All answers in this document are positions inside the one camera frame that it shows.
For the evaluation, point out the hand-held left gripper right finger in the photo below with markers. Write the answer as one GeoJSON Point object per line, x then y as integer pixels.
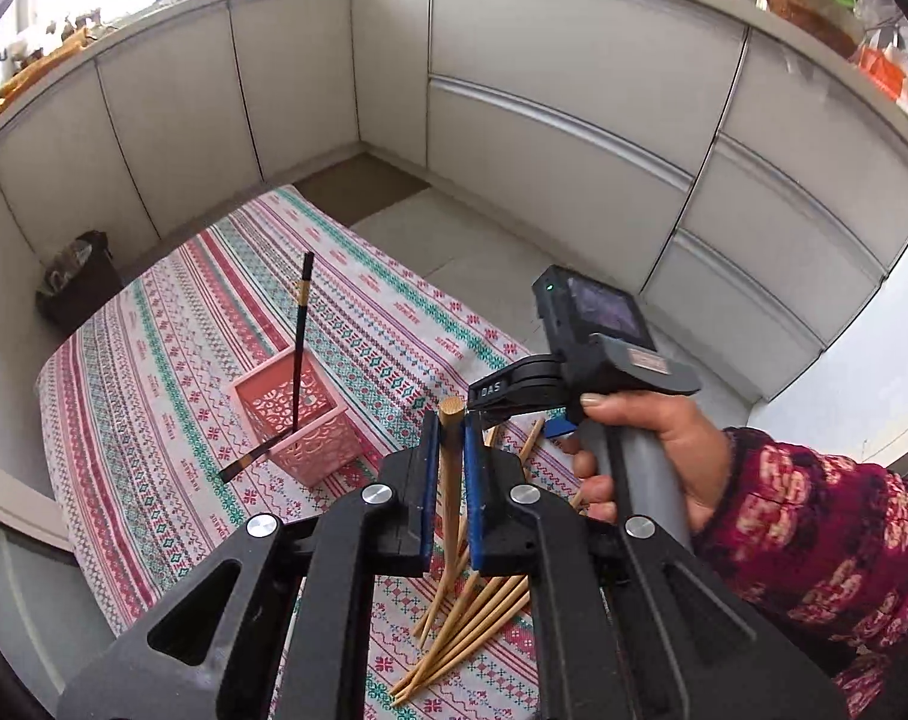
{"type": "Point", "coordinates": [473, 495]}

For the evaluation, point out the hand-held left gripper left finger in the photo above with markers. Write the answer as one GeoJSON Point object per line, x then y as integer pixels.
{"type": "Point", "coordinates": [426, 487]}

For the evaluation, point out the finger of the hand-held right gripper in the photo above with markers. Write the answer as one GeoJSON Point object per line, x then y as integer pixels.
{"type": "Point", "coordinates": [510, 388]}
{"type": "Point", "coordinates": [559, 427]}

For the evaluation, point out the round-ended wooden chopstick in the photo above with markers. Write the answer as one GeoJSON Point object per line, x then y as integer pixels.
{"type": "Point", "coordinates": [451, 480]}

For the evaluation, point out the bunch of wooden chopsticks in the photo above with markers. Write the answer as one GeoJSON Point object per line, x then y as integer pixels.
{"type": "Point", "coordinates": [469, 615]}

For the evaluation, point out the pink perforated plastic basket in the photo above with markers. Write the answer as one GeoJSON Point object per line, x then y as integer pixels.
{"type": "Point", "coordinates": [304, 435]}

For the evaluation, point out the person's right forearm patterned sleeve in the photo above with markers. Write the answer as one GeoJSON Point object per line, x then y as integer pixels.
{"type": "Point", "coordinates": [821, 540]}

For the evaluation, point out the person's right hand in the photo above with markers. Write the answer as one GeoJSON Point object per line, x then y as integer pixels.
{"type": "Point", "coordinates": [694, 450]}

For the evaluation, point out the black chopstick with yellow band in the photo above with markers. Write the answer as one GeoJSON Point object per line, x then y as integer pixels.
{"type": "Point", "coordinates": [245, 463]}
{"type": "Point", "coordinates": [301, 330]}

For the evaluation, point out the white kitchen cabinets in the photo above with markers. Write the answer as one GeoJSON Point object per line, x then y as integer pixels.
{"type": "Point", "coordinates": [559, 75]}

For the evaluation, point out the brown floor mat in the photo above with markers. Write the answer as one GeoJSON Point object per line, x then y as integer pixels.
{"type": "Point", "coordinates": [364, 187]}

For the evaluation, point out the patterned red green tablecloth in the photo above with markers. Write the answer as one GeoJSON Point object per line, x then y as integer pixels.
{"type": "Point", "coordinates": [161, 390]}

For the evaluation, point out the brown bowl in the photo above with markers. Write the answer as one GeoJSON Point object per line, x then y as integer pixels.
{"type": "Point", "coordinates": [810, 11]}

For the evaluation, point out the orange carton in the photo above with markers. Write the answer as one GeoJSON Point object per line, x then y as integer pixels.
{"type": "Point", "coordinates": [889, 75]}

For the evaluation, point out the dark trash bin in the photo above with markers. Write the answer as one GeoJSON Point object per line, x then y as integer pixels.
{"type": "Point", "coordinates": [75, 285]}

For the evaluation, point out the clear plastic bag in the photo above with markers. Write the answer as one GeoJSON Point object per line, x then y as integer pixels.
{"type": "Point", "coordinates": [885, 11]}

